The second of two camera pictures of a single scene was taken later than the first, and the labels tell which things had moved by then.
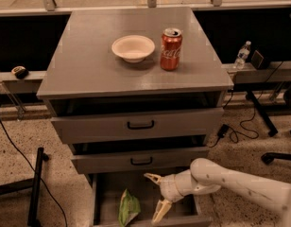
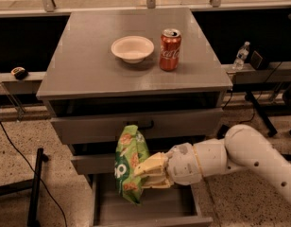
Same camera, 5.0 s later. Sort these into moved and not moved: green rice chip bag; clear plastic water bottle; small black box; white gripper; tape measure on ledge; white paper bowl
Moved: green rice chip bag; white gripper
Not moved: tape measure on ledge; clear plastic water bottle; white paper bowl; small black box
